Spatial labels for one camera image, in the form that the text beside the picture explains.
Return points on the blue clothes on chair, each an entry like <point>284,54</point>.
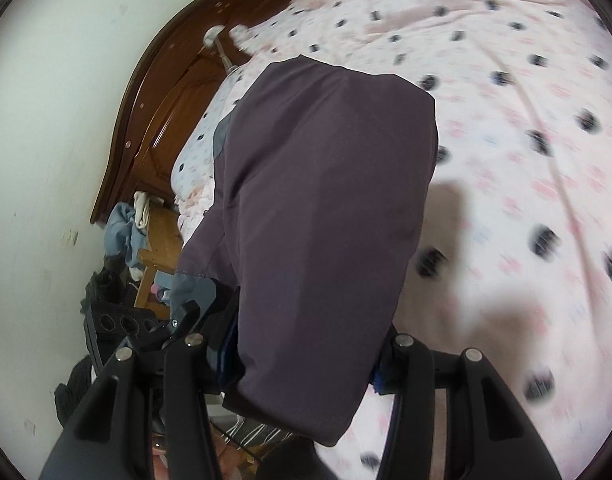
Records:
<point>125,234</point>

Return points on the grey garment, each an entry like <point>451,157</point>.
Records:
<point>321,176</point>

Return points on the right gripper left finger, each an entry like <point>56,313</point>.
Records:
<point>110,434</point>

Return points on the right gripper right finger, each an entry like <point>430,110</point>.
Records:
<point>488,434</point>

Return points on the pink cat print duvet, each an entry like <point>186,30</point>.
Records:
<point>516,248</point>

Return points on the wooden bedside chair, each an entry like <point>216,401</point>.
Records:
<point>163,245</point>

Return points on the dark wooden headboard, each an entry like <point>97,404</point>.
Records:
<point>167,94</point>

